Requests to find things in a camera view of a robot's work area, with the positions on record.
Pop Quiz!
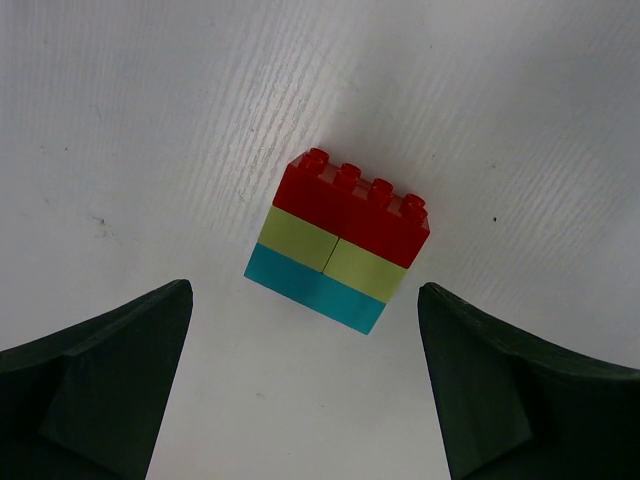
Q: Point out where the teal yellow red lego stack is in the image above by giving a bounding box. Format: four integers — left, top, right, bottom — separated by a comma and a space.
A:
244, 148, 430, 334

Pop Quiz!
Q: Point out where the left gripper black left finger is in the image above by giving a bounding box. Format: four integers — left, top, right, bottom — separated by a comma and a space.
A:
1, 279, 193, 479

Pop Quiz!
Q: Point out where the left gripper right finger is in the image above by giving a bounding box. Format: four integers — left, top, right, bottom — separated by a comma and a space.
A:
417, 283, 639, 479

